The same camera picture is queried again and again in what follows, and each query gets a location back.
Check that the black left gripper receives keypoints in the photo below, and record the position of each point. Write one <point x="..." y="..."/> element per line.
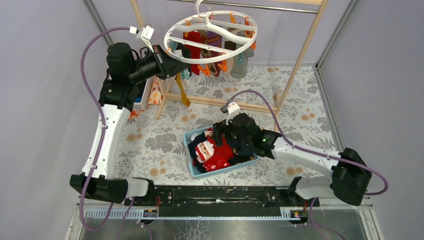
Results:
<point x="160" y="62"/>

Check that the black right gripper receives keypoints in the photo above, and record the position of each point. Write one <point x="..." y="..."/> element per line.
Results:
<point x="219" y="130"/>

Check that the red santa sock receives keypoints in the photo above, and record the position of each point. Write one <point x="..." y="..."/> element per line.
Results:
<point x="204" y="151"/>

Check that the white round clip hanger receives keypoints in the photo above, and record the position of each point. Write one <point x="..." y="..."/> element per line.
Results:
<point x="224" y="35"/>

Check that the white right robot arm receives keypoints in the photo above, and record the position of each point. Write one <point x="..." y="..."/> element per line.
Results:
<point x="341" y="174"/>

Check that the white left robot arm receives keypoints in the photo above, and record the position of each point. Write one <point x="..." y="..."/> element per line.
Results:
<point x="126" y="80"/>

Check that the red hanging sock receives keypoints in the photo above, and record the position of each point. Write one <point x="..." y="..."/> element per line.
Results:
<point x="195" y="52"/>

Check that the orange floral cloth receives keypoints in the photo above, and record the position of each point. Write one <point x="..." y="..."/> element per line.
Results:
<point x="156" y="97"/>

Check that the red snowflake sock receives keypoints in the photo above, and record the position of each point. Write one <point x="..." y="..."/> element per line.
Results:
<point x="216" y="162"/>

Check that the white plastic laundry basket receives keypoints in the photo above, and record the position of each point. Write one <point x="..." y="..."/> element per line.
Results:
<point x="141" y="102"/>

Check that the blue plastic sock basket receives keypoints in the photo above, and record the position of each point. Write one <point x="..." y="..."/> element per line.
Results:
<point x="187" y="138"/>

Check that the grey hanging sock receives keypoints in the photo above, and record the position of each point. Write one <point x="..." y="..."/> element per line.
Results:
<point x="240" y="64"/>

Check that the floral table mat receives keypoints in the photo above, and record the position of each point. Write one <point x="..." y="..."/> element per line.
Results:
<point x="152" y="146"/>

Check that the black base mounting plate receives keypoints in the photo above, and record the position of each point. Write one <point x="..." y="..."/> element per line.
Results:
<point x="222" y="201"/>

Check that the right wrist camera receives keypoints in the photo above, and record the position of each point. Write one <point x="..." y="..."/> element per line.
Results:
<point x="231" y="110"/>

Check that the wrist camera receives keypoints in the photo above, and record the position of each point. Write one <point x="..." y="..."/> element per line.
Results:
<point x="144" y="34"/>
<point x="231" y="110"/>

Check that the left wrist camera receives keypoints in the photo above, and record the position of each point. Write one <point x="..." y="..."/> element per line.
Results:
<point x="144" y="34"/>

